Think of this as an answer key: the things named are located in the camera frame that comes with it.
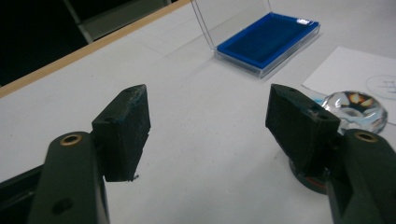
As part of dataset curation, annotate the blue ink pad clear case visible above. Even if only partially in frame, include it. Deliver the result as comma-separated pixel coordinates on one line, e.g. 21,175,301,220
190,0,321,79

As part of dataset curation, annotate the clear crystal-handled stamp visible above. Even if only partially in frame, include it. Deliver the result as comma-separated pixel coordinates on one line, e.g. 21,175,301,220
320,91,389,135

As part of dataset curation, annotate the small white paper sheet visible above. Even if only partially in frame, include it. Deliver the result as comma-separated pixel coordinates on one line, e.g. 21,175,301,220
302,46,396,125

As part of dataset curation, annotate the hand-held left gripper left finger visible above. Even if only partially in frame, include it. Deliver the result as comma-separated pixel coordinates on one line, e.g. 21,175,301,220
92,83,152,183

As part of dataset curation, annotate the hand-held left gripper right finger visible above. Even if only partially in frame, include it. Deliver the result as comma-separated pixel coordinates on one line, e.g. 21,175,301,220
264,83,342,176

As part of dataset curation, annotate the large white paper table cover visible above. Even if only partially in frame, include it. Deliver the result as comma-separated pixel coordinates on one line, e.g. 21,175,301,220
0,0,396,224

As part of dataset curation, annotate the white-framed desk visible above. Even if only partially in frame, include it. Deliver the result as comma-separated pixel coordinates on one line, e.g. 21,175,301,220
62,0,172,45

